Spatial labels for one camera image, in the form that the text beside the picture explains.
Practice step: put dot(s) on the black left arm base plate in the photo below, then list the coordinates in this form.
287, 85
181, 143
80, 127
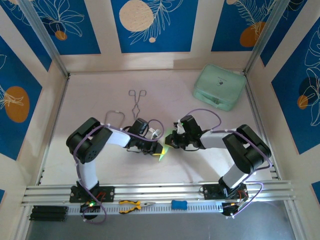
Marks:
107, 193

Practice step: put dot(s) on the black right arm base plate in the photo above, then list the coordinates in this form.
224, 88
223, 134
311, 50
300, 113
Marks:
210, 192

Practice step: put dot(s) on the aluminium rail frame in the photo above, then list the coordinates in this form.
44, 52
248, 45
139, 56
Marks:
155, 191

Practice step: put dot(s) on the mint green zipper pouch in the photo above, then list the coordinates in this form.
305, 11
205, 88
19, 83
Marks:
217, 85

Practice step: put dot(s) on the yellow and black pliers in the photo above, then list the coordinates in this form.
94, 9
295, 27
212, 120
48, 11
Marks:
137, 205

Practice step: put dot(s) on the aluminium side rail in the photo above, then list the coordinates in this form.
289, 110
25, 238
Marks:
61, 100
255, 112

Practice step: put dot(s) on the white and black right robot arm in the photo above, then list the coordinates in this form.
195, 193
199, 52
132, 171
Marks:
213, 138

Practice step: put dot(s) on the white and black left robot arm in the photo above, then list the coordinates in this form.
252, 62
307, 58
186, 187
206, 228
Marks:
118, 138

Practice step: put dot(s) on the aluminium corner post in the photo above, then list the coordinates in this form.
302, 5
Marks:
265, 35
47, 40

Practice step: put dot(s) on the black stacked bars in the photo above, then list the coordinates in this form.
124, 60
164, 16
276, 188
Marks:
48, 213

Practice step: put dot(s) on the metal scissor tongs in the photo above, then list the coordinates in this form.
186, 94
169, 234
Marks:
136, 103

